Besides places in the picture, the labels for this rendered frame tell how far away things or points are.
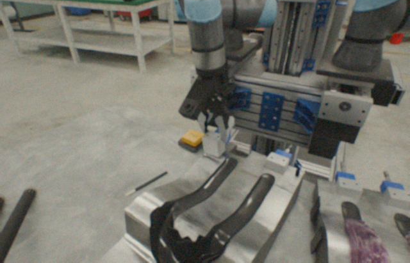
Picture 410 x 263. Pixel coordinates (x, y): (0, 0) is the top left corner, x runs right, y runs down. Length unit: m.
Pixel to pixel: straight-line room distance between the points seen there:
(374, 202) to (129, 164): 0.69
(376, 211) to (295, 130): 0.50
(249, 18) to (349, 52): 0.44
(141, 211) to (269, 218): 0.27
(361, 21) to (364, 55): 0.11
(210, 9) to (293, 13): 0.61
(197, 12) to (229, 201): 0.42
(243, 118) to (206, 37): 0.68
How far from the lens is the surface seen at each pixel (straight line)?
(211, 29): 0.57
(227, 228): 0.55
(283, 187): 0.68
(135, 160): 0.89
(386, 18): 1.01
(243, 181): 0.68
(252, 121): 1.18
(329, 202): 0.73
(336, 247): 0.60
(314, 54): 1.22
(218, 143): 0.69
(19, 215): 0.78
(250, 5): 0.69
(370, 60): 1.02
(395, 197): 0.78
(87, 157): 0.95
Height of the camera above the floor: 1.36
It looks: 34 degrees down
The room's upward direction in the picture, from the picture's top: straight up
